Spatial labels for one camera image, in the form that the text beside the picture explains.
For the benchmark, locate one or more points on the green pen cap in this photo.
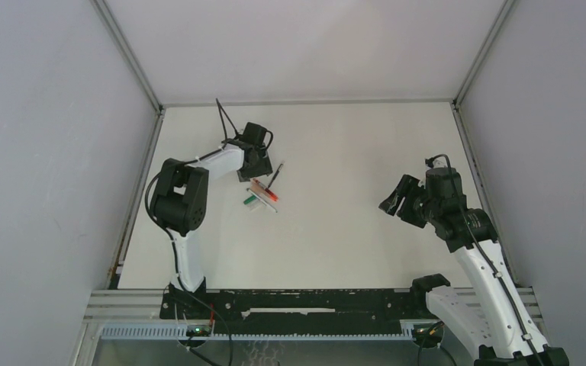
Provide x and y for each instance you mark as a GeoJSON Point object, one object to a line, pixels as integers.
{"type": "Point", "coordinates": [249, 200]}

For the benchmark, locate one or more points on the white slotted cable duct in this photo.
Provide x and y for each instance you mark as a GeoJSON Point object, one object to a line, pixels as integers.
{"type": "Point", "coordinates": [129, 331]}

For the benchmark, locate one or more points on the white green-tipped pen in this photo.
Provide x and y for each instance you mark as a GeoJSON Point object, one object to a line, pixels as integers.
{"type": "Point", "coordinates": [262, 200]}

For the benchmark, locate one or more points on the clear pen cap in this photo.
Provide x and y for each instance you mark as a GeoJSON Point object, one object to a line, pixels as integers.
{"type": "Point", "coordinates": [255, 205]}

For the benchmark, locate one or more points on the red pen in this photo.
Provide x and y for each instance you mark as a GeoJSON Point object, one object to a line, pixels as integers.
{"type": "Point", "coordinates": [267, 192]}

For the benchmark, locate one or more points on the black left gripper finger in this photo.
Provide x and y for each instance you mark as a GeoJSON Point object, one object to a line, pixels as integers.
{"type": "Point", "coordinates": [244, 175]}
{"type": "Point", "coordinates": [261, 168]}

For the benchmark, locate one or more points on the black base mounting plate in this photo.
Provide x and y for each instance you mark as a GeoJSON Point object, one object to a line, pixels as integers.
{"type": "Point", "coordinates": [333, 311]}

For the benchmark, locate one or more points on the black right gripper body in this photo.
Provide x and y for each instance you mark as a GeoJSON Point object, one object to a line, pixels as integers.
{"type": "Point", "coordinates": [419, 209]}

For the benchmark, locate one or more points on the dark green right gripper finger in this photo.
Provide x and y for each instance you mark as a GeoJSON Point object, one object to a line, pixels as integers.
{"type": "Point", "coordinates": [393, 203]}
{"type": "Point", "coordinates": [407, 188]}

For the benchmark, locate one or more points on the black pen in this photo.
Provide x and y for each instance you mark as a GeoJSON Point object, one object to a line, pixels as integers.
{"type": "Point", "coordinates": [275, 175]}

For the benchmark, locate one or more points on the orange pen with cap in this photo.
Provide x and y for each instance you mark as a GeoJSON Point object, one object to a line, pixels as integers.
{"type": "Point", "coordinates": [254, 188]}

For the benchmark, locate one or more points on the aluminium frame rail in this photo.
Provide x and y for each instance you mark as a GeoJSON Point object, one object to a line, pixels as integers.
{"type": "Point", "coordinates": [480, 182]}

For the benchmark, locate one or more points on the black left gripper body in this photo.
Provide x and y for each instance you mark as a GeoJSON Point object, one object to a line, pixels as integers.
{"type": "Point", "coordinates": [262, 152]}

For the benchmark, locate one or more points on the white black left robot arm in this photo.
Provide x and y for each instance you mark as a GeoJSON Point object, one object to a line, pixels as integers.
{"type": "Point", "coordinates": [319, 230]}

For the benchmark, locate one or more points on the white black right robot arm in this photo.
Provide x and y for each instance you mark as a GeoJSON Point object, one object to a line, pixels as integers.
{"type": "Point", "coordinates": [503, 332]}

